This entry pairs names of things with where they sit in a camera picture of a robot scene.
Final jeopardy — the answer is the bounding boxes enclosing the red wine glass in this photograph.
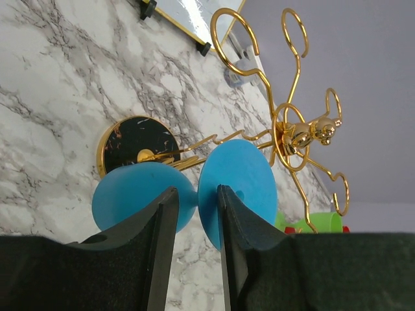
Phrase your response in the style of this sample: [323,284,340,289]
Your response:
[283,225,350,234]

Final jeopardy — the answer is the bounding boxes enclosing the green wine glass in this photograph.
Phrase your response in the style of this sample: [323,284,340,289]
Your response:
[274,210,344,234]

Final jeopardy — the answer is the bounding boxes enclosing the whiteboard with wooden frame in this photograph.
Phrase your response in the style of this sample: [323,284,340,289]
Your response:
[137,0,245,56]

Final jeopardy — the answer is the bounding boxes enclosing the gold wire glass rack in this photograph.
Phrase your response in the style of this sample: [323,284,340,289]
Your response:
[96,7,350,234]

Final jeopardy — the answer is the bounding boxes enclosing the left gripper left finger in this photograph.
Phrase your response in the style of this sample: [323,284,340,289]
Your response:
[1,187,179,310]

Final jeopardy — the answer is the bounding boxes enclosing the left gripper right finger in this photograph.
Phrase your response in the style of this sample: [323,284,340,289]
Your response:
[217,185,414,311]

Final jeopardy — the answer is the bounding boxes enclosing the blue wine glass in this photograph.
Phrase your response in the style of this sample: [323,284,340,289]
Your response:
[91,139,278,248]

